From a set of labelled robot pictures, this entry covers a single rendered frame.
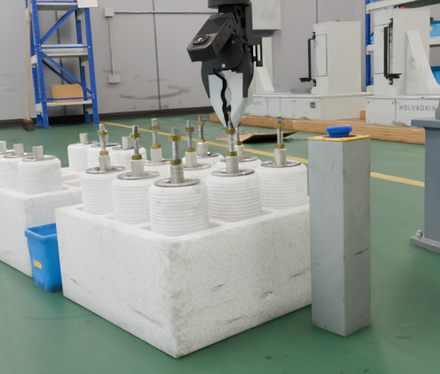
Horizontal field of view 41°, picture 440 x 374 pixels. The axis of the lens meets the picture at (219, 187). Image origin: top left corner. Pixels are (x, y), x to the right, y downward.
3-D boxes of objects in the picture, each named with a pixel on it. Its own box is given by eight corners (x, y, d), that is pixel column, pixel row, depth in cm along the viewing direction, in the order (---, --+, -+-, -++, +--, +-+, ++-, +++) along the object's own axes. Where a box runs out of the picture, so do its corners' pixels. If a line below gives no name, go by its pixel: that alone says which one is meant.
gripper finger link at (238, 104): (261, 124, 103) (257, 70, 102) (246, 127, 98) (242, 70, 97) (245, 125, 105) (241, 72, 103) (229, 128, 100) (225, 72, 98)
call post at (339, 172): (338, 313, 103) (336, 135, 98) (372, 324, 98) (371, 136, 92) (311, 325, 99) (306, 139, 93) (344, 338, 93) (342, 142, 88)
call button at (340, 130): (337, 137, 96) (337, 125, 95) (357, 139, 93) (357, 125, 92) (320, 139, 93) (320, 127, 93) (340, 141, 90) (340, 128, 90)
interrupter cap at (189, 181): (145, 185, 95) (144, 182, 95) (181, 179, 100) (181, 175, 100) (173, 191, 90) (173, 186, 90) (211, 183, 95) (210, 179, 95)
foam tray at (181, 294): (213, 253, 143) (209, 179, 140) (341, 292, 113) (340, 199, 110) (62, 296, 118) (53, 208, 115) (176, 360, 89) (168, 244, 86)
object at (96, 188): (107, 272, 109) (99, 176, 106) (78, 263, 116) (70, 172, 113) (147, 260, 116) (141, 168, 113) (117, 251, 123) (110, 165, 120)
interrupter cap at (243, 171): (210, 179, 99) (209, 175, 99) (212, 172, 106) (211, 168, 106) (255, 177, 98) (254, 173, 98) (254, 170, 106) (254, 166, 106)
